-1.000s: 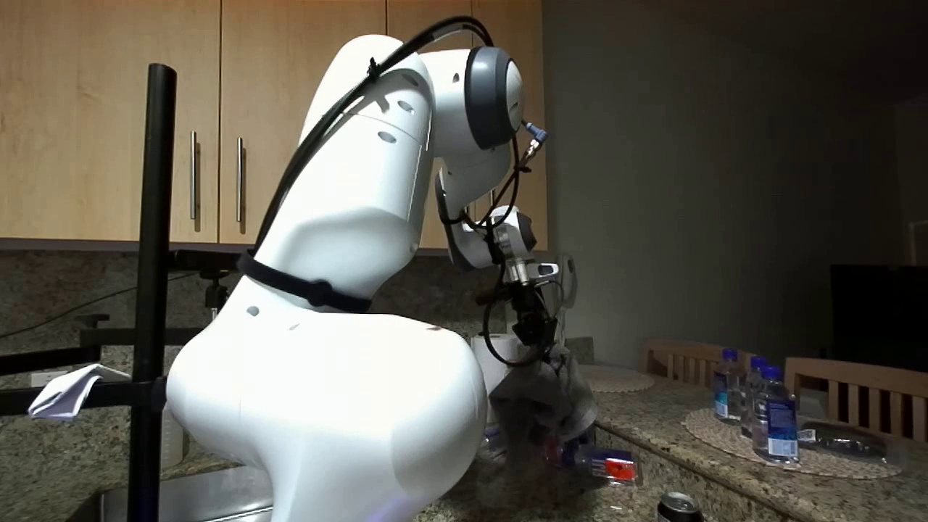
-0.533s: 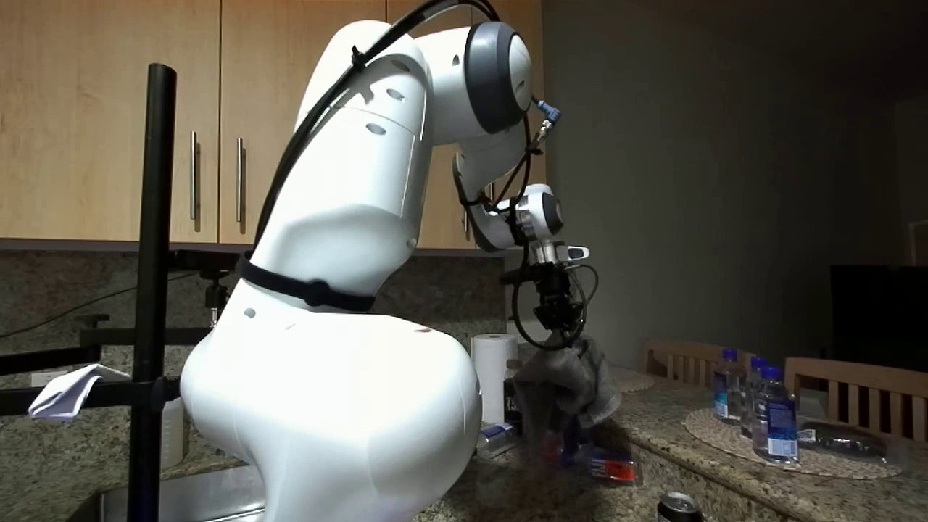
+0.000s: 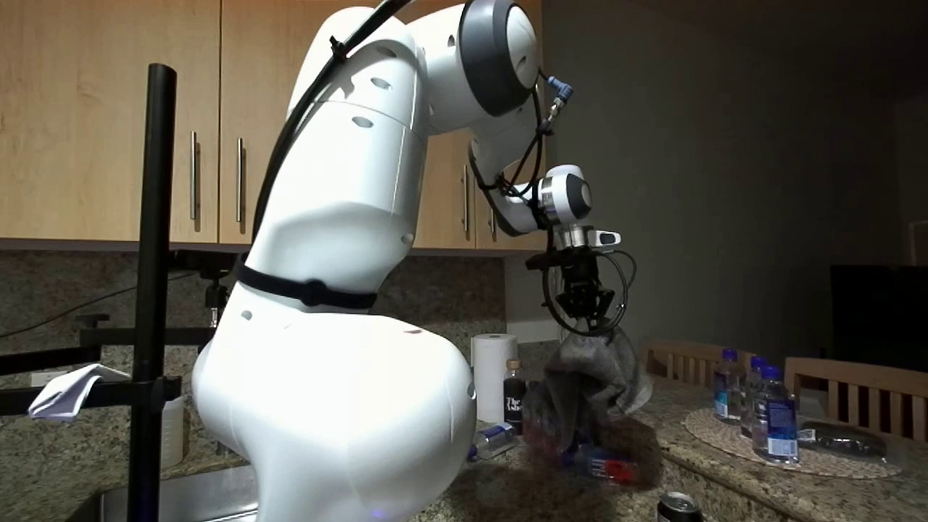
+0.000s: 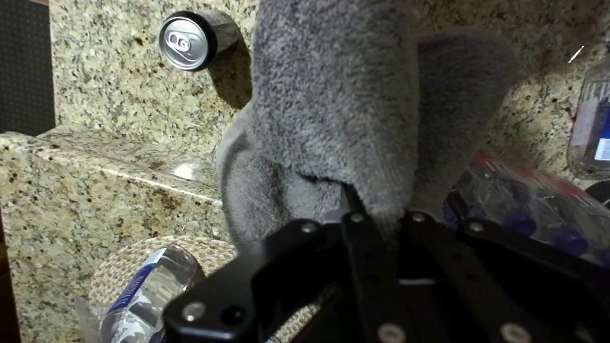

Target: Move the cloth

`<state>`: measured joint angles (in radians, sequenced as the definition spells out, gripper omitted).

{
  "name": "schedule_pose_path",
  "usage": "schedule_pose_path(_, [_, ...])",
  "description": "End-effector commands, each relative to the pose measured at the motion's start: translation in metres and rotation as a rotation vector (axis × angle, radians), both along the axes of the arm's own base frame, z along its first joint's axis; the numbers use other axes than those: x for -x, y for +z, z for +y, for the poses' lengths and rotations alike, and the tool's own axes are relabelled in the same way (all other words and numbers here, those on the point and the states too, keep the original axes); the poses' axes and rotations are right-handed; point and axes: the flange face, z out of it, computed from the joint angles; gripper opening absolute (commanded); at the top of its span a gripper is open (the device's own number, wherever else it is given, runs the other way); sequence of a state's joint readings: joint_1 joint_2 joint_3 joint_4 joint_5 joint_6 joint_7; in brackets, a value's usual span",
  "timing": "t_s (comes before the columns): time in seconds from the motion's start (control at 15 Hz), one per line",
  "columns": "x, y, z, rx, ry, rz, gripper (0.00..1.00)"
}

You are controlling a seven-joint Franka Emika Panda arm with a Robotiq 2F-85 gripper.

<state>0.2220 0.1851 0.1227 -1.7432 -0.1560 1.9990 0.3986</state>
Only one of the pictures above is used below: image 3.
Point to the red packet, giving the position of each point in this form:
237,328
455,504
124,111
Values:
613,472

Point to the black metal stand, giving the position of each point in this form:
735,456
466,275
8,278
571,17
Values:
155,243

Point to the dark television screen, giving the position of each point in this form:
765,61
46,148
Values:
881,321

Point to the clear water bottle blue label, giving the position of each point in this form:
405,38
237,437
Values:
777,424
726,394
755,388

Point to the dark soda can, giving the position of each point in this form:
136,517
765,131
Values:
679,510

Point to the crumpled white paper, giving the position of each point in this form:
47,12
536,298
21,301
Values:
69,394

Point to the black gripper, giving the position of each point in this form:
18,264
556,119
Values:
582,275

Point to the small black bottle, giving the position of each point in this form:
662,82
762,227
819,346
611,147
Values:
514,399

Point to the gray cloth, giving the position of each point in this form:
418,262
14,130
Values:
584,388

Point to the dark glossy packet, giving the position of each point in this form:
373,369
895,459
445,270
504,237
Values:
842,437

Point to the white paper towel roll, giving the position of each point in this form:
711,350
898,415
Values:
488,378

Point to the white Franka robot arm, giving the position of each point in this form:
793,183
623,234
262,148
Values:
330,388

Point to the white plastic bottle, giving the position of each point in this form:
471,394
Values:
172,437

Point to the blue white packet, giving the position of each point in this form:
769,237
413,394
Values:
494,438

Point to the steel sink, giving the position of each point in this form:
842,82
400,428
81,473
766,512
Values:
185,498

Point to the light wooden wall cabinets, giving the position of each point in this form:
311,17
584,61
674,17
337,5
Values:
89,125

